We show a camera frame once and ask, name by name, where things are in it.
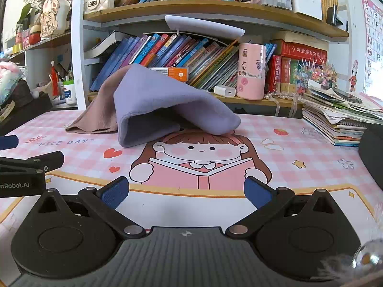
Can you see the white flat desk lamp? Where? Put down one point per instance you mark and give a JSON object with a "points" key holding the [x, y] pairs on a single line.
{"points": [[203, 27]]}

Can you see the pastel plush toy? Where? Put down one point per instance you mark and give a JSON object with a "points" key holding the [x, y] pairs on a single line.
{"points": [[9, 80]]}

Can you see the row of colourful children's books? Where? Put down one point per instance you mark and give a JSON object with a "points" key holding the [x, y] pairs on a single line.
{"points": [[155, 47]]}

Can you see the white storage box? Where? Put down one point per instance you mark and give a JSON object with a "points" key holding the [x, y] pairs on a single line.
{"points": [[306, 4]]}

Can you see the white charger adapter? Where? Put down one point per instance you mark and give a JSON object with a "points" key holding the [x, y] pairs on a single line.
{"points": [[224, 91]]}

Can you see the dried flower plant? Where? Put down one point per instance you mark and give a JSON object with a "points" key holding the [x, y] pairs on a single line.
{"points": [[33, 0]]}

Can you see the cartoon wall sticker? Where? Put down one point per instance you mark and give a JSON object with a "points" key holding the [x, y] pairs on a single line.
{"points": [[354, 79]]}

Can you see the pink printed cylindrical container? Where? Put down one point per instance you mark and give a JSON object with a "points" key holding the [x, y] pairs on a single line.
{"points": [[251, 74]]}

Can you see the small black box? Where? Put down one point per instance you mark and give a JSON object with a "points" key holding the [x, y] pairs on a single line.
{"points": [[334, 15]]}

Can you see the white doll ornament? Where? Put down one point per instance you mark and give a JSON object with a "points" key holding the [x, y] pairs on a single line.
{"points": [[55, 18]]}

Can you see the stack of books and papers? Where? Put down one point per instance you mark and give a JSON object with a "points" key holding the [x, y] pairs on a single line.
{"points": [[335, 119]]}

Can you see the colourful spiky decoration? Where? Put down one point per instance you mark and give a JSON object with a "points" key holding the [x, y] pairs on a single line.
{"points": [[317, 73]]}

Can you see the white bottle with blue label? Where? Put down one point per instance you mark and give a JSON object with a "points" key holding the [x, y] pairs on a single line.
{"points": [[70, 94]]}

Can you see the white and wooden bookshelf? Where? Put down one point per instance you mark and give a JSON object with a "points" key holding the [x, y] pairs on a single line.
{"points": [[78, 50]]}

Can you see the black rounded object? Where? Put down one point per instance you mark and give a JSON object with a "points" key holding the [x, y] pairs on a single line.
{"points": [[372, 158]]}

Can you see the black bag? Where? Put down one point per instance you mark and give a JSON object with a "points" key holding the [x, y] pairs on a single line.
{"points": [[21, 107]]}

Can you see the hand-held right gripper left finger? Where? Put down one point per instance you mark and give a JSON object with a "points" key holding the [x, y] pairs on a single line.
{"points": [[115, 192]]}

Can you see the pink checkered cartoon desk mat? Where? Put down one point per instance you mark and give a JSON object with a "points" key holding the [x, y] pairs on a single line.
{"points": [[299, 161]]}

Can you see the clear ball fluffy charm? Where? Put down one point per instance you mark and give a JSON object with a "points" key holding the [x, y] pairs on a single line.
{"points": [[366, 257]]}

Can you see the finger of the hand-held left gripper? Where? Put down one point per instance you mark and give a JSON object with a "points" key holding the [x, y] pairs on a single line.
{"points": [[7, 142], [36, 163]]}

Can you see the orange and white box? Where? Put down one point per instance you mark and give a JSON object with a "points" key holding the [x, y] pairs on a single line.
{"points": [[176, 74]]}

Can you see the upright red book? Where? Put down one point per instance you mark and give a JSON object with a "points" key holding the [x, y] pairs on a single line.
{"points": [[276, 74]]}

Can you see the red tassel ornament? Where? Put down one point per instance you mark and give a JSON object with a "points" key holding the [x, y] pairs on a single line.
{"points": [[55, 79]]}

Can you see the alphabet wall poster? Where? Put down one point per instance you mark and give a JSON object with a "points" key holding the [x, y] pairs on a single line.
{"points": [[372, 44]]}

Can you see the thick red book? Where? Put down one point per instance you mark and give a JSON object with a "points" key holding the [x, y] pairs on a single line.
{"points": [[305, 53]]}

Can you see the pearl strand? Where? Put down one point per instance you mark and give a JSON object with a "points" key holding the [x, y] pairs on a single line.
{"points": [[281, 95]]}

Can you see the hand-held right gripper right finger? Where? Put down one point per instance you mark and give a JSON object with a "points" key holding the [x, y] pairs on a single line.
{"points": [[257, 192]]}

